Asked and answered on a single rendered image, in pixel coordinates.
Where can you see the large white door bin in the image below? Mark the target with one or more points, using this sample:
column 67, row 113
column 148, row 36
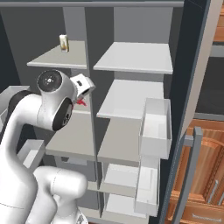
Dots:
column 154, row 131

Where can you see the small cream jar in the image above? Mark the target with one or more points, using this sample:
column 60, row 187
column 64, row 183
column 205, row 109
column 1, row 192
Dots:
column 64, row 43

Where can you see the white fridge drawer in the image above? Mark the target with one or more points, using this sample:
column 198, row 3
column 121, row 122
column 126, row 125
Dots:
column 121, row 179
column 122, row 208

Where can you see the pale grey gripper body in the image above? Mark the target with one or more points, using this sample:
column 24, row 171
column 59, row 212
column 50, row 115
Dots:
column 88, row 89

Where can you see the grey freezer shelf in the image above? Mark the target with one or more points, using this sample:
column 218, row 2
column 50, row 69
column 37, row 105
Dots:
column 75, row 137
column 64, row 57

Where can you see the grey side-by-side fridge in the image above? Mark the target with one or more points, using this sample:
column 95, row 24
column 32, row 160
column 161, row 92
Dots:
column 128, row 26

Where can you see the red fish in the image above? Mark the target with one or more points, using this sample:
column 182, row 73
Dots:
column 82, row 102

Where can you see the dark grey freezer door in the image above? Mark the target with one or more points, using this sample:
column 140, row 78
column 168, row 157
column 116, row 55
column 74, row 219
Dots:
column 5, row 58

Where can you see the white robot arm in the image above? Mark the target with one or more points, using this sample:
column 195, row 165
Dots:
column 20, row 151

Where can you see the wooden cupboard run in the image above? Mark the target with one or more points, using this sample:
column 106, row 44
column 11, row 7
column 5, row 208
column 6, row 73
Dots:
column 210, row 175

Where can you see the grey fridge shelf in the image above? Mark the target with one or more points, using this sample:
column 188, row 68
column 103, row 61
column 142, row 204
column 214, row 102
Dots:
column 121, row 143

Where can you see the narrow white door bin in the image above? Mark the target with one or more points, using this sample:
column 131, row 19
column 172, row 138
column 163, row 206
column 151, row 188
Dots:
column 147, row 189

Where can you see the white freezer door bin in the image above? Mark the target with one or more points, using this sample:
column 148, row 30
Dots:
column 30, row 154

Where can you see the wooden wall cupboard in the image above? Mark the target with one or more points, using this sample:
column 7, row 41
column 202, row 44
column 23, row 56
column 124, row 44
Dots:
column 220, row 26

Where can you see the dark built-in oven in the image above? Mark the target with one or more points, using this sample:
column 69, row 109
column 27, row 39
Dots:
column 211, row 87

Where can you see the white fridge shelf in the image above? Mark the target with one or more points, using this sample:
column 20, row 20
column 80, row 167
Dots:
column 128, row 99
column 137, row 58

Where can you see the dark grey fridge door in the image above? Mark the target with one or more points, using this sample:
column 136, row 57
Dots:
column 186, row 58

